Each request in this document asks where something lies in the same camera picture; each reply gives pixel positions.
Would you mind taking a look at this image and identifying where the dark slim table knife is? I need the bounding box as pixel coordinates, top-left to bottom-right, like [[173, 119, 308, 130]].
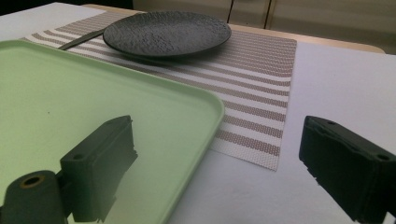
[[58, 28, 106, 51]]

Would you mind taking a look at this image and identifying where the light green plastic tray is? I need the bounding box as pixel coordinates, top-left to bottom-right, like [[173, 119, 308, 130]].
[[0, 39, 226, 224]]

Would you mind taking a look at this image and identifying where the brown white striped placemat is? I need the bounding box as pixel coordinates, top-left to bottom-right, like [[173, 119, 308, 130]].
[[20, 10, 298, 172]]

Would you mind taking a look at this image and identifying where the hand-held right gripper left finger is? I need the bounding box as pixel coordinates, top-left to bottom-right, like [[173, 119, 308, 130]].
[[60, 115, 139, 224]]

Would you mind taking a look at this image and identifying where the black textured round plate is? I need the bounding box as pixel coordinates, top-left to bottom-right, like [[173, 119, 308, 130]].
[[102, 10, 233, 59]]

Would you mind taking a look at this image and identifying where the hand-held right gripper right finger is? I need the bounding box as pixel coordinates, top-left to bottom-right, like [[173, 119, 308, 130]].
[[298, 115, 396, 224]]

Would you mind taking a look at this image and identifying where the black cable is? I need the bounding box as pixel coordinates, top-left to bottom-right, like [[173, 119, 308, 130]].
[[227, 0, 235, 24]]

